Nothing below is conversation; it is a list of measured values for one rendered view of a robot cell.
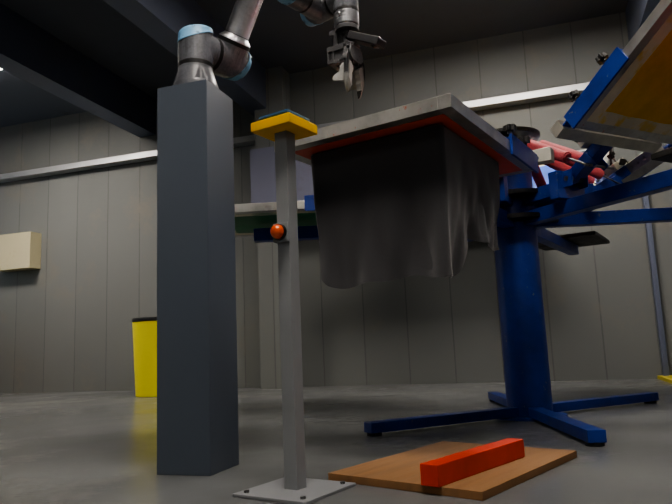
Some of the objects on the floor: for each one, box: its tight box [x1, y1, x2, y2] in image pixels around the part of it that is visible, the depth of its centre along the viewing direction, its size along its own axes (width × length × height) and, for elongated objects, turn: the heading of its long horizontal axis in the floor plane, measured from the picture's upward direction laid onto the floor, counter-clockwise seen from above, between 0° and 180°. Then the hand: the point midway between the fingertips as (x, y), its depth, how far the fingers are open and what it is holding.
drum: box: [132, 317, 157, 397], centre depth 550 cm, size 44×42×67 cm
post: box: [232, 112, 356, 504], centre depth 163 cm, size 22×22×96 cm
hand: (355, 90), depth 182 cm, fingers open, 5 cm apart
